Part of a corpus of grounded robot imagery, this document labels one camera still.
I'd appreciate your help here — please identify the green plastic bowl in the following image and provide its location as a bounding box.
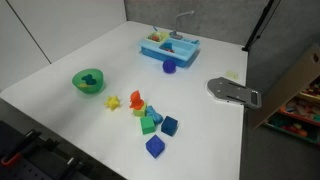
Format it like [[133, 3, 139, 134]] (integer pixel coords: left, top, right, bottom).
[[71, 68, 105, 95]]

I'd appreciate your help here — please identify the blue toy sink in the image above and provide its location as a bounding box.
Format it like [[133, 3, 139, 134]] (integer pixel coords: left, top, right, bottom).
[[138, 29, 201, 69]]

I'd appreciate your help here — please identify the red clamp handle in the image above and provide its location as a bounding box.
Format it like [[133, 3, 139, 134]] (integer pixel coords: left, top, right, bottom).
[[0, 151, 23, 167]]

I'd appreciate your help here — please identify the dark blue cube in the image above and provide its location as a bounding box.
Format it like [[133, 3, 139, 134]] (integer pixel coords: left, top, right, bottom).
[[160, 115, 179, 137]]

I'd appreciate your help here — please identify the orange toy figure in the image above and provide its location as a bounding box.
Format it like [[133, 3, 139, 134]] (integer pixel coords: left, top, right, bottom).
[[129, 89, 146, 111]]

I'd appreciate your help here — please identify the black pole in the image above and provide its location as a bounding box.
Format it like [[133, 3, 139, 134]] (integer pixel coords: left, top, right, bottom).
[[241, 0, 280, 53]]

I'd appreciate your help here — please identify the bright blue cube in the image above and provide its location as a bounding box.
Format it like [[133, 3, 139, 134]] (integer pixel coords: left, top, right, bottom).
[[145, 134, 166, 159]]

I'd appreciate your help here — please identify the blue toy cup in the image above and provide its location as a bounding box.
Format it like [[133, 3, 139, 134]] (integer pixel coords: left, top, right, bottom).
[[159, 42, 176, 54]]

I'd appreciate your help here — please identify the light blue toy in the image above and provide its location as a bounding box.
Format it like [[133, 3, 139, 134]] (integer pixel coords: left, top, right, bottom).
[[145, 105, 164, 125]]

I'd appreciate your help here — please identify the yellow spiky toy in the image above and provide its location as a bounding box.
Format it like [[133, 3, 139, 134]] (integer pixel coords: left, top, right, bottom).
[[103, 95, 122, 112]]

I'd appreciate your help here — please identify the grey toy faucet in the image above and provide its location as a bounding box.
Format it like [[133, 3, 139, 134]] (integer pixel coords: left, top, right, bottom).
[[169, 9, 196, 40]]

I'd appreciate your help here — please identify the lime green basket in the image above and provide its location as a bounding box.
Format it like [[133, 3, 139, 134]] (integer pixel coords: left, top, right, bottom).
[[145, 30, 171, 44]]

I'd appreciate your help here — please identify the grey metal mount plate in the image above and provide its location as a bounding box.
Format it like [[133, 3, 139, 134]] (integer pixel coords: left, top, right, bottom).
[[206, 76, 263, 110]]

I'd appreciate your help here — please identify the green cube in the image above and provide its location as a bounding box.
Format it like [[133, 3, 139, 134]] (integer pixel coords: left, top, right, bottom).
[[139, 115, 157, 136]]

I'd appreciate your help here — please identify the toy shelf with bins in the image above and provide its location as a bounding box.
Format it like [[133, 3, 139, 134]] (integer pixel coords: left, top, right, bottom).
[[263, 76, 320, 146]]

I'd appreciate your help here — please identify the black equipment rig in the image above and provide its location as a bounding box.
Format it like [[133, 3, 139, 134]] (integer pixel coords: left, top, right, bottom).
[[0, 119, 126, 180]]

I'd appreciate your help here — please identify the purple blue ball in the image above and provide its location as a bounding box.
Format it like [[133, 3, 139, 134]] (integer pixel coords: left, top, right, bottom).
[[162, 59, 177, 74]]

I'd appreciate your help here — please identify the lime green block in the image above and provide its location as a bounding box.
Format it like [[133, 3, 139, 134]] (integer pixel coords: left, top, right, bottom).
[[132, 102, 148, 118]]

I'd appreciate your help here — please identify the small pale yellow piece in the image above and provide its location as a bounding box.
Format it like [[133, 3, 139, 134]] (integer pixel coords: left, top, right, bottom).
[[225, 70, 240, 80]]

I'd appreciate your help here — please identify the dark green toy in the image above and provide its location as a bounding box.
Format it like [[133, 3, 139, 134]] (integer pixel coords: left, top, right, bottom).
[[81, 73, 98, 86]]

